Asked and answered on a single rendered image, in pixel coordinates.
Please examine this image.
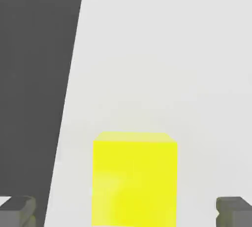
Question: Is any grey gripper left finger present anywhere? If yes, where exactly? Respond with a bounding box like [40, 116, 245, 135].
[0, 196, 37, 227]

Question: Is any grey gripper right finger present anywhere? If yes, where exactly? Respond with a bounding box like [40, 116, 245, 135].
[216, 197, 252, 227]

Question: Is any small yellow cube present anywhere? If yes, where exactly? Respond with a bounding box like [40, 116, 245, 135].
[91, 131, 179, 227]

